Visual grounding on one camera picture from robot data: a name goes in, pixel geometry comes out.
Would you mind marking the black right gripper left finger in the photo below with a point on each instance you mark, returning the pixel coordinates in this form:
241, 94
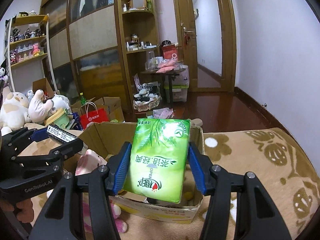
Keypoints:
61, 217

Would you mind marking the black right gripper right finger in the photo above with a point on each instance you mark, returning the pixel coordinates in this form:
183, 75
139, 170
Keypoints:
257, 216

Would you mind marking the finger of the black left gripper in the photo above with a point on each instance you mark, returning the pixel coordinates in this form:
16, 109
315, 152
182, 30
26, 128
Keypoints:
60, 153
17, 141

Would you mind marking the black tissue pack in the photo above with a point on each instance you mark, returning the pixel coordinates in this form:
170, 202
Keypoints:
60, 135

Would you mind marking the pink swirl roll squishy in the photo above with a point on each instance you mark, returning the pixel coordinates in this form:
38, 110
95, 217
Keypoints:
89, 162

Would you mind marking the pink bear plush toy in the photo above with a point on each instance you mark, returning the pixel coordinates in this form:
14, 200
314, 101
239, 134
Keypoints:
113, 213

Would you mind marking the green tissue pack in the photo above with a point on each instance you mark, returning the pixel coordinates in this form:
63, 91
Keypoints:
158, 159

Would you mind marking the white brown plush bear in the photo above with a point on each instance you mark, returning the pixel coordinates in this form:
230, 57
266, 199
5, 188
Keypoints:
14, 112

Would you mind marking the green yellow plush toy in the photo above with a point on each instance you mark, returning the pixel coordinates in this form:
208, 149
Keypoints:
60, 119

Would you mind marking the white long ear plush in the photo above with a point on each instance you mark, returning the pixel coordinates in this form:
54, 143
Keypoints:
38, 110

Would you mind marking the red paper shopping bag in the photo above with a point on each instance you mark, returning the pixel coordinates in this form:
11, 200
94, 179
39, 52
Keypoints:
92, 114

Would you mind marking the green glass bottle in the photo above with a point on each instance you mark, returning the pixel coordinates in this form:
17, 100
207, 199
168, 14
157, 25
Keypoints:
82, 99

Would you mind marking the beige flower blanket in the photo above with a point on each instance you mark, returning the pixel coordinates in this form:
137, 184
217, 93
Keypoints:
155, 160

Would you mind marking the open brown cardboard box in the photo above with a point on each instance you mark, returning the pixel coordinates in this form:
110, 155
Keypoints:
111, 105

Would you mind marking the lace trimmed basket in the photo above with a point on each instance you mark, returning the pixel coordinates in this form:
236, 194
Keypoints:
147, 97

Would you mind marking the white yellow display shelf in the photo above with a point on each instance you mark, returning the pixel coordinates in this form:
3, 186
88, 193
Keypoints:
27, 50

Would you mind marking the wooden wardrobe cabinet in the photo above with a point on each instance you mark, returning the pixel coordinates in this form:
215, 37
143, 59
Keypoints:
97, 46

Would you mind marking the clear plastic storage bin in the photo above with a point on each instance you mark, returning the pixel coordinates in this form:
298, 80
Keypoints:
179, 93

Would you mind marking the small dark side table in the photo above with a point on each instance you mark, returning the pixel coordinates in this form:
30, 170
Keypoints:
171, 76

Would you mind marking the pink cloth bundle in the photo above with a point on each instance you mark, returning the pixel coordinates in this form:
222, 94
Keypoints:
167, 66

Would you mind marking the red bag on table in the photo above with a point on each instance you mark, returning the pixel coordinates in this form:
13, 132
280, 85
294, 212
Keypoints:
170, 52

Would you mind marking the wooden door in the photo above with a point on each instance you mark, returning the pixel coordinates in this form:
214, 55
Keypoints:
207, 43

